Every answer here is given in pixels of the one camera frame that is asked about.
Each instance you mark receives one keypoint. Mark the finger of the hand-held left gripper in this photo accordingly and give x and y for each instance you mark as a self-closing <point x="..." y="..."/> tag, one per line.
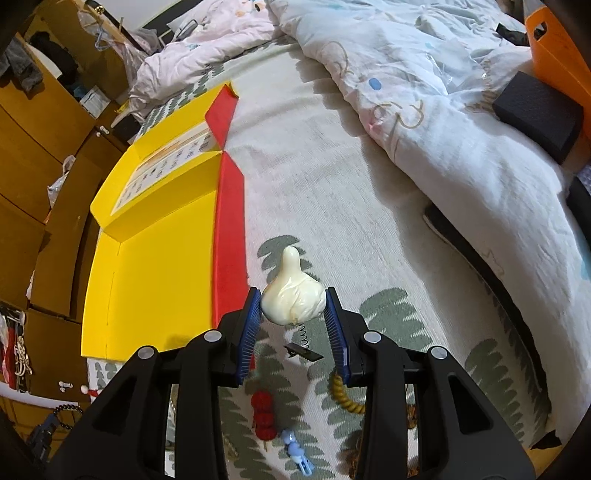
<point x="44" y="427"/>

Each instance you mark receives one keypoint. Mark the orange plastic bin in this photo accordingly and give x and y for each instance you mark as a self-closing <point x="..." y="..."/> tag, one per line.
<point x="558" y="55"/>

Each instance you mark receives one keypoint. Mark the clear plastic bag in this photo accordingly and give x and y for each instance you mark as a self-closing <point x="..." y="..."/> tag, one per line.
<point x="134" y="60"/>

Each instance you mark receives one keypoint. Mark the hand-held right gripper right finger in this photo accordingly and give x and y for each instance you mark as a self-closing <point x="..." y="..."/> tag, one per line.
<point x="337" y="332"/>

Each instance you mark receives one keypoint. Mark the wooden wardrobe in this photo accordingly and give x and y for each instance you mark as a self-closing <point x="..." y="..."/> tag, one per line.
<point x="46" y="207"/>

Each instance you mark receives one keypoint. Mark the white duck hair clip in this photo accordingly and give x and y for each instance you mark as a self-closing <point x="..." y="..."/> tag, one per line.
<point x="291" y="295"/>

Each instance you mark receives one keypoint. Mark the yellow cardboard box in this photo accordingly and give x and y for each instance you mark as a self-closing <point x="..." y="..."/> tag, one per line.
<point x="152" y="277"/>

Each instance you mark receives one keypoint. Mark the dark hanging clothing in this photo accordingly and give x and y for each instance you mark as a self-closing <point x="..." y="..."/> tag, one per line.
<point x="55" y="60"/>

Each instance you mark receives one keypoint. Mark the white plastic bag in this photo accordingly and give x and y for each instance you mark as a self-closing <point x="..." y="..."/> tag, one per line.
<point x="60" y="184"/>

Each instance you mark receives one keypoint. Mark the red santa hat hair clip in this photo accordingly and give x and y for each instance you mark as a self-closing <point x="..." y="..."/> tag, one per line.
<point x="92" y="392"/>

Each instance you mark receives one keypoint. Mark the pile of small trinkets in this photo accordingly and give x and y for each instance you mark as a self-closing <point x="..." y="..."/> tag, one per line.
<point x="16" y="350"/>

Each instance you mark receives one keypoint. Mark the light blue printed quilt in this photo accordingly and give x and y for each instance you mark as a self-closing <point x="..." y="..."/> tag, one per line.
<point x="415" y="115"/>

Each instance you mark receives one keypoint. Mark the light blue paper bag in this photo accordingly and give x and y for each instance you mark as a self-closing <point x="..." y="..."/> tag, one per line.
<point x="94" y="101"/>

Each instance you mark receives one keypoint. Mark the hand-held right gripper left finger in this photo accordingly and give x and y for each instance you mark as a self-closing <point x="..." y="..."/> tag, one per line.
<point x="247" y="332"/>

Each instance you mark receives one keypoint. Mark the black foam block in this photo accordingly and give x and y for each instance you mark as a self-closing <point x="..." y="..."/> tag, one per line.
<point x="535" y="115"/>

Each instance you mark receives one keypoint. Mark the red berry hair clip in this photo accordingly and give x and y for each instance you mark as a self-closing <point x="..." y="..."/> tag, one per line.
<point x="263" y="410"/>

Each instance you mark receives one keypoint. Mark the pink quilt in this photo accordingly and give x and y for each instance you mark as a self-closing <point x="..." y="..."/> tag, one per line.
<point x="194" y="60"/>

